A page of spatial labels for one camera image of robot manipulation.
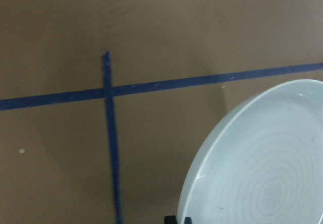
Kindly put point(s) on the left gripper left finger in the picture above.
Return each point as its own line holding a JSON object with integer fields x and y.
{"x": 170, "y": 219}

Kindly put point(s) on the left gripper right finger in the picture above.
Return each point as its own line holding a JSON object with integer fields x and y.
{"x": 187, "y": 220}

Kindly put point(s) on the light blue plate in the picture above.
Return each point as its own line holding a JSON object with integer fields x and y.
{"x": 262, "y": 163}

